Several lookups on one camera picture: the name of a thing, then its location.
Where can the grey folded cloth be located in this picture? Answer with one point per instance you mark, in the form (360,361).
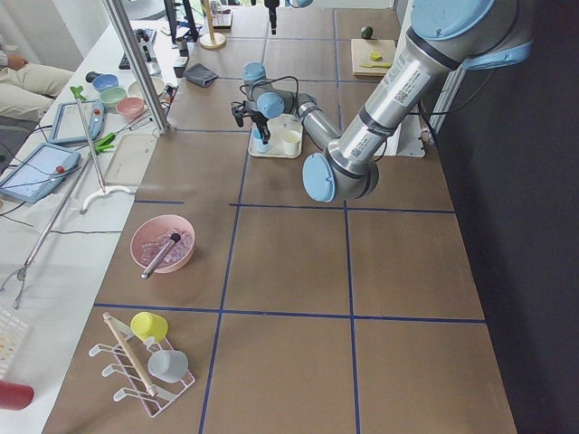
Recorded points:
(200,75)

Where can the blue bowl on side table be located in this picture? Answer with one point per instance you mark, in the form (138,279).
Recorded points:
(105,82)

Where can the wooden rolling pin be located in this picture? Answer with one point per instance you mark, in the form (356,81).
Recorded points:
(122,333)

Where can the green avocado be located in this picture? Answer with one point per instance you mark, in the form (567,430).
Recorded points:
(367,32)

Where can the red bottle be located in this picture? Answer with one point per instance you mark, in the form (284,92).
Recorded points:
(15,396)

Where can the wooden mug tree stand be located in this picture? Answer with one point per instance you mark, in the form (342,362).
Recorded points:
(211,40)

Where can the yellow cup on rack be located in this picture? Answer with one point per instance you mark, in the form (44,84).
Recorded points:
(147,325)

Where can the lemon slices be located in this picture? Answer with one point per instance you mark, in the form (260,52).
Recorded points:
(375,56)

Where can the white plastic basket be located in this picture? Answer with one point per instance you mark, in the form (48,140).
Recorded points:
(15,328)

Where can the green bowl on side table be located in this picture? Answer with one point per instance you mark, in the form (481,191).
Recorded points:
(112,96)

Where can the long metal reacher grabber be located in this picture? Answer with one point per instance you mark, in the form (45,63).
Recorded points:
(103,191)

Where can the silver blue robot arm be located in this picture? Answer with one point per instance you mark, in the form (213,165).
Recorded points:
(442,36)

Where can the cream plastic cup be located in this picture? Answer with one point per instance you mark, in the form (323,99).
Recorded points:
(290,142)

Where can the grey cup on rack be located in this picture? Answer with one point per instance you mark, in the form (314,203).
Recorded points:
(168,365)

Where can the wooden cutting board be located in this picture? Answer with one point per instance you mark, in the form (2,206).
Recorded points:
(360,49)

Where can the seated person legs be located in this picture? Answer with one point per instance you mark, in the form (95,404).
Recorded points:
(28,89)

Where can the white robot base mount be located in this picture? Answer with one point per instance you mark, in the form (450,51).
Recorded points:
(414,136)

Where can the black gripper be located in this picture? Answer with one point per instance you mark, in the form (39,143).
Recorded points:
(259,118)

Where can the metal scoop handle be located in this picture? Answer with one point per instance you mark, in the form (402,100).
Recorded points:
(158,259)

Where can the blue teach pendant tablet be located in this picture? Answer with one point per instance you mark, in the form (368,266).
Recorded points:
(70,126)

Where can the white wire cup rack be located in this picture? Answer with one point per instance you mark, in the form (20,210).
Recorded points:
(168,393)

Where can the aluminium frame post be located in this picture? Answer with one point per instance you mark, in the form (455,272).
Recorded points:
(122,26)

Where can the cream rectangular rabbit tray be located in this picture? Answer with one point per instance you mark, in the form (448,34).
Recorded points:
(277,127)

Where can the yellow plastic knife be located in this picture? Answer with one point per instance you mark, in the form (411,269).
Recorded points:
(382,65)

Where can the pink bowl with ice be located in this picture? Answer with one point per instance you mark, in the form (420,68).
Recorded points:
(163,244)

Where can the spare cream tray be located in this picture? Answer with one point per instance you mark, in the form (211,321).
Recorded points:
(130,160)

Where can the pink bowl on side table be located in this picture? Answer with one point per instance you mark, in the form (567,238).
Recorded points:
(129,108)

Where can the blue plastic cup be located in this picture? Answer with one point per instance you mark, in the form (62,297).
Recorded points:
(258,147)

